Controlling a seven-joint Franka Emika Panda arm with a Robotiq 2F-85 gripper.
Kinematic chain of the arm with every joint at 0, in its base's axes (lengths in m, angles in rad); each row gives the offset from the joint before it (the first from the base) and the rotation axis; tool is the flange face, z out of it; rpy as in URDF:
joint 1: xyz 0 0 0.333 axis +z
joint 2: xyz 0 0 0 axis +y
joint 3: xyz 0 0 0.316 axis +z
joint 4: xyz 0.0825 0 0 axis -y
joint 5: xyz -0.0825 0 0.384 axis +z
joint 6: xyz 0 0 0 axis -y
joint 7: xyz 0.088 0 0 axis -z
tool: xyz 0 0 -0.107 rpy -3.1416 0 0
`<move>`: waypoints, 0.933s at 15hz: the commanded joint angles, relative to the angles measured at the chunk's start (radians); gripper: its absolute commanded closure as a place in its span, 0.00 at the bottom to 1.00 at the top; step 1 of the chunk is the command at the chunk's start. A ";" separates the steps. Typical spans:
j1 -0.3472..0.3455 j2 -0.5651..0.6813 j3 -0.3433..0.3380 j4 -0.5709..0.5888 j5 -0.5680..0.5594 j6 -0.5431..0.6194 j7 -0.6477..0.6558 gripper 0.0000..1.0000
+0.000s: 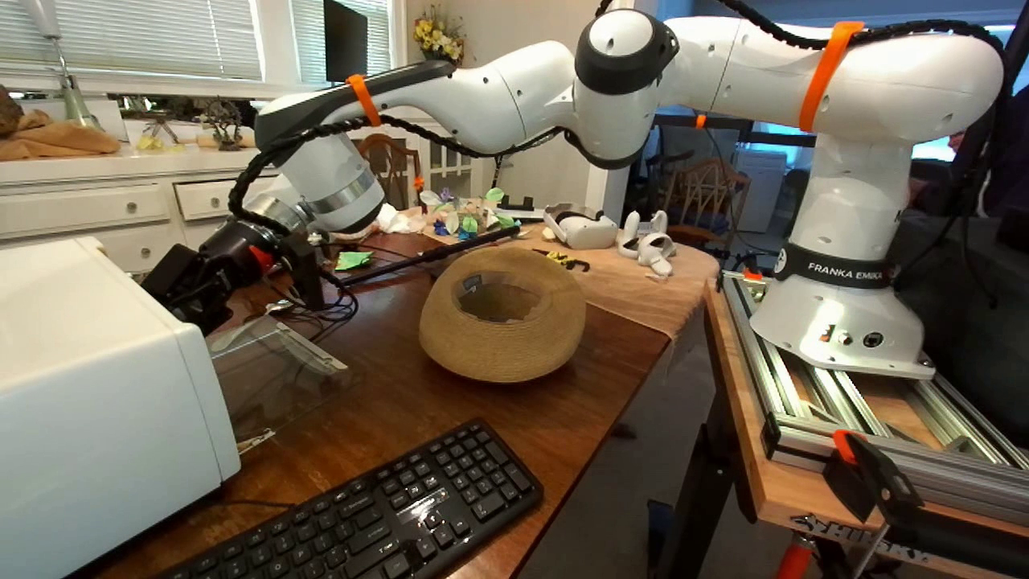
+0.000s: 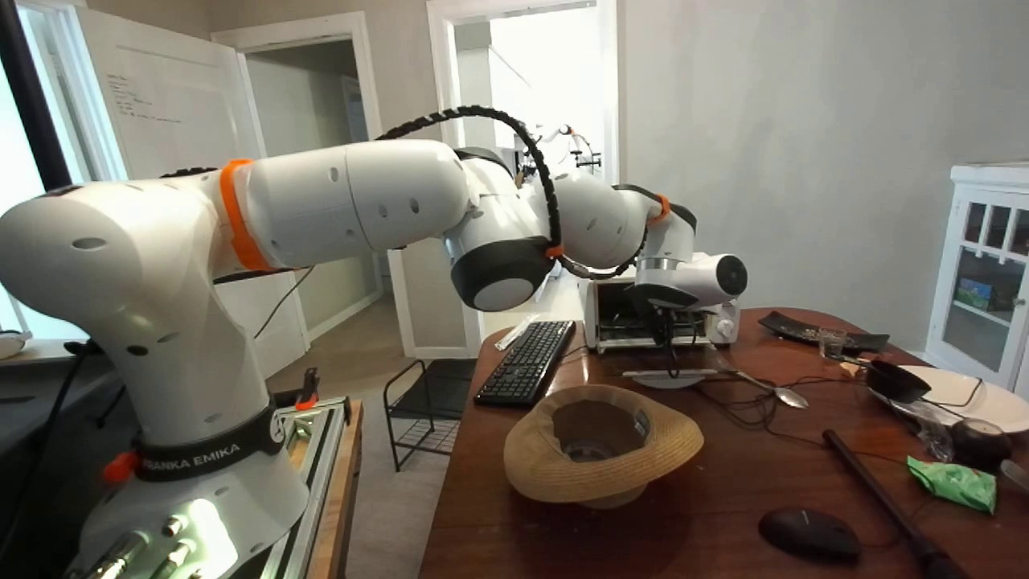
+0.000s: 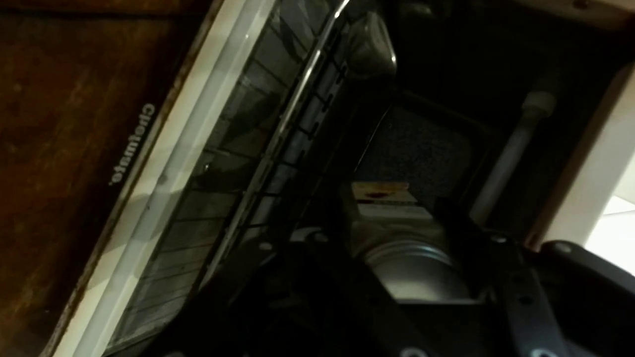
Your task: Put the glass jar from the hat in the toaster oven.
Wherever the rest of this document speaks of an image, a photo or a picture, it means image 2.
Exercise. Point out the black computer keyboard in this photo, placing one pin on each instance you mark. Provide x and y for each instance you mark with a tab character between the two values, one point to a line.
529	363

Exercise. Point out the long black stick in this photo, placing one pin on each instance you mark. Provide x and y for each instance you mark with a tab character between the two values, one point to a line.
880	492

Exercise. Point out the black computer mouse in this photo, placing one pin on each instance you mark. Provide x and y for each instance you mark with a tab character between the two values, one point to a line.
807	535

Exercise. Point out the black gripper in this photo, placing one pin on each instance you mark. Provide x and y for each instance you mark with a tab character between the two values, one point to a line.
659	299

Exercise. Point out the white glass door cabinet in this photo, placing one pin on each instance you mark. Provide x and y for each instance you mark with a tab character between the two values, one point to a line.
981	276

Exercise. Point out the white whiteboard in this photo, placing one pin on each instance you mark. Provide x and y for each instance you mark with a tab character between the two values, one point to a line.
171	130

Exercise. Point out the aluminium mounting frame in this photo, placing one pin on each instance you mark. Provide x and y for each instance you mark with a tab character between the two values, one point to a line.
305	484

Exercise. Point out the dark serving tray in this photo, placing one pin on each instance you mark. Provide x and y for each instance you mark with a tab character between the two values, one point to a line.
821	329

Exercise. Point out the small black dish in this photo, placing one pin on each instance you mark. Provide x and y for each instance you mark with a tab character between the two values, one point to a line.
897	379

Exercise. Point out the wooden robot cart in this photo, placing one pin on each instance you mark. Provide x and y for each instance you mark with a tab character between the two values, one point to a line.
342	502

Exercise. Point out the tan straw hat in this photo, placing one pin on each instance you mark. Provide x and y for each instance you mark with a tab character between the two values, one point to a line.
535	461

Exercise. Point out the green cloth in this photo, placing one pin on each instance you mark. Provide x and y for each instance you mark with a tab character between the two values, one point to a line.
952	484

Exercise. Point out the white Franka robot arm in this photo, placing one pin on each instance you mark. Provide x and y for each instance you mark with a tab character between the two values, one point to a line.
163	276

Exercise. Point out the silver metal spoon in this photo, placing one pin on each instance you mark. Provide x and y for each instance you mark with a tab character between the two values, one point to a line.
788	398

